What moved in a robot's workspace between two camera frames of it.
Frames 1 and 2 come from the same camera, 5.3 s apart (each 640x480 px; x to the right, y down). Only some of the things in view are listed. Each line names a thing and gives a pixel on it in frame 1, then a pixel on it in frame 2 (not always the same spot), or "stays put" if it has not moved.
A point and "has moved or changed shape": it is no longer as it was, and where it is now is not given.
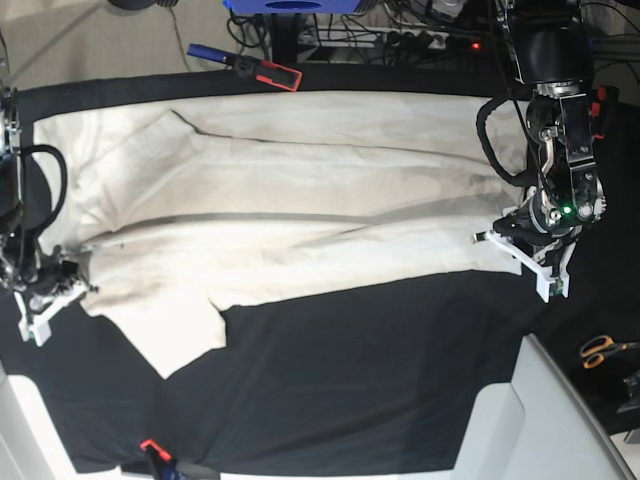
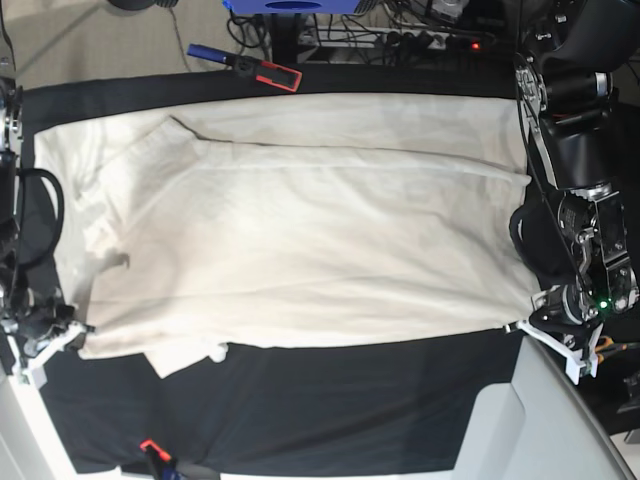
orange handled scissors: (595, 348) stays put
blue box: (292, 6) stays put
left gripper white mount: (37, 328) to (29, 369)
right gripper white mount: (546, 282) to (578, 364)
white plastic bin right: (540, 426) stays put
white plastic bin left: (32, 446) stays put
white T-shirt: (170, 208) has moved or changed shape
